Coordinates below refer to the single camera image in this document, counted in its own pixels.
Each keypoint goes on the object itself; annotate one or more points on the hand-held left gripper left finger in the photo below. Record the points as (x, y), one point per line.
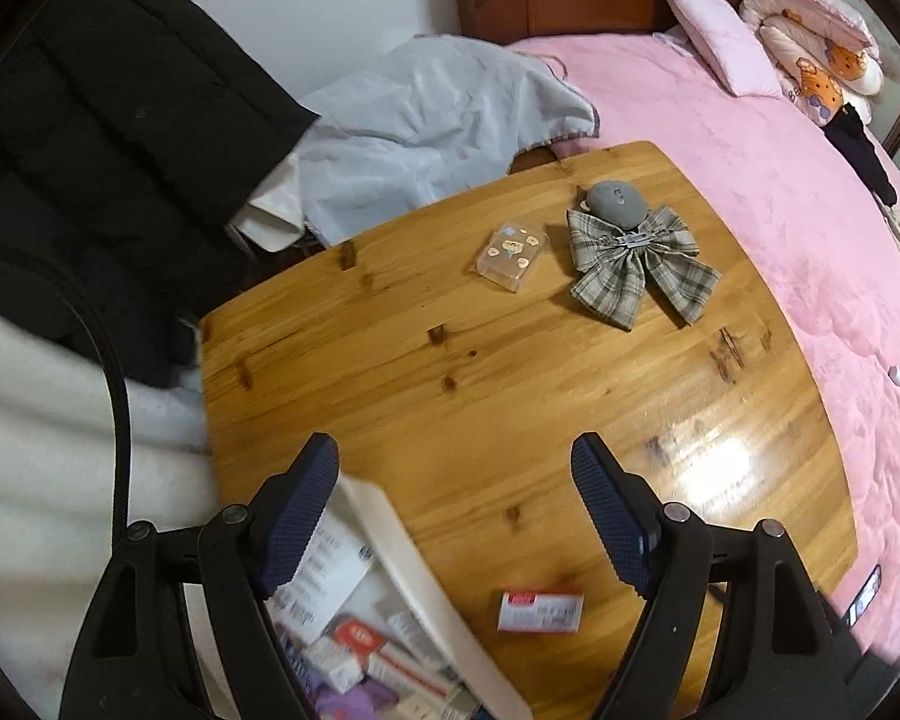
(300, 517)

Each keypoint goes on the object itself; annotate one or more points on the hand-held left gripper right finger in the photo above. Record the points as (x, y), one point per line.
(611, 517)

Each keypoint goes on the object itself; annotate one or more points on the large white blue medicine box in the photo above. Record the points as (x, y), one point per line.
(330, 577)

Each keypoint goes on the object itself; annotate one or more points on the small red white box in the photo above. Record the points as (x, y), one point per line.
(540, 610)

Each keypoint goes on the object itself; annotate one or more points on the long red white box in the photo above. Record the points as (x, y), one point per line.
(360, 634)

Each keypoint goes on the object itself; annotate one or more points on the white plastic bin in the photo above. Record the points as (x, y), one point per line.
(420, 577)

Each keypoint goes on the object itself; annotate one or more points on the small white patterned box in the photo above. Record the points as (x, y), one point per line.
(331, 667)

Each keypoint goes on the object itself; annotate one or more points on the grey plaid bow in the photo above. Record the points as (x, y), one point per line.
(630, 270)

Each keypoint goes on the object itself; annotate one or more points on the dark flat device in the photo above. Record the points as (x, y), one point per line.
(862, 592)

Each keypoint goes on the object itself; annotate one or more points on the white quilted mattress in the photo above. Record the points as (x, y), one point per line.
(45, 427)

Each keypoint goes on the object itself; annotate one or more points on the clear stickered plastic box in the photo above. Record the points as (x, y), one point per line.
(510, 255)

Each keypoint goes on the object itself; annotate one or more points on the cream cloth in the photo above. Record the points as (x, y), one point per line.
(274, 210)

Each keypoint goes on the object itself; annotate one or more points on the grey round pebble gadget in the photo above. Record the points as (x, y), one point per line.
(615, 202)

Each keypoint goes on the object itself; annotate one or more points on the pink bed blanket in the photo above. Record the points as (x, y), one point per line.
(795, 240)

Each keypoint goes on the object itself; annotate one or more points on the light grey cloth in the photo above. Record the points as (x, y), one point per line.
(435, 127)

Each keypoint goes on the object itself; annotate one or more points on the black puffer coat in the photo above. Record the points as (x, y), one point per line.
(120, 127)

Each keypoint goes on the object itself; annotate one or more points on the black garment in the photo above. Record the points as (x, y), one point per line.
(859, 150)

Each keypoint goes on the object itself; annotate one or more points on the pink pillow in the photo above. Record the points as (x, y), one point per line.
(720, 37)

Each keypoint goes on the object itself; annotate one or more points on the rolled bear print quilt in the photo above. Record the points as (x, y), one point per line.
(817, 52)

